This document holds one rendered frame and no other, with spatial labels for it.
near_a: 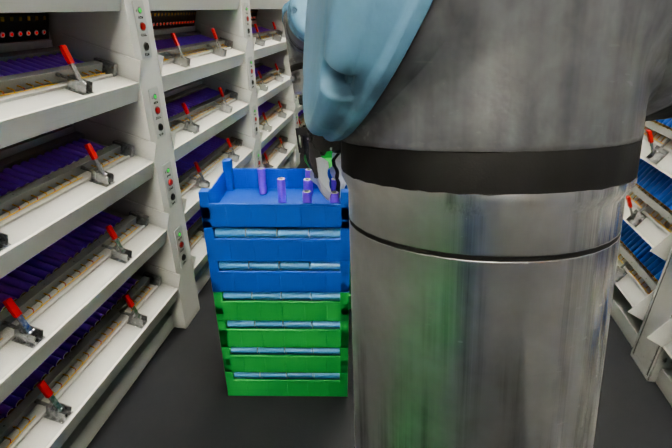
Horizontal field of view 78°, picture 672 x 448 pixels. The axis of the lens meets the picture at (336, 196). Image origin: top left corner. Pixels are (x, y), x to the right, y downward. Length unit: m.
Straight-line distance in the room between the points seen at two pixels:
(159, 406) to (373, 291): 1.08
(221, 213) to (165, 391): 0.55
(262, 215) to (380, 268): 0.70
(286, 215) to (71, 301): 0.46
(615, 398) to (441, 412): 1.19
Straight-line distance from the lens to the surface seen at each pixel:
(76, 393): 1.10
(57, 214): 0.93
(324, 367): 1.09
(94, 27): 1.14
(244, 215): 0.86
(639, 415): 1.34
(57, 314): 0.99
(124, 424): 1.22
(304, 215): 0.84
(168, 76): 1.21
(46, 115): 0.89
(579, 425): 0.20
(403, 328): 0.16
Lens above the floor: 0.89
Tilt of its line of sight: 24 degrees down
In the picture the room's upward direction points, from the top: straight up
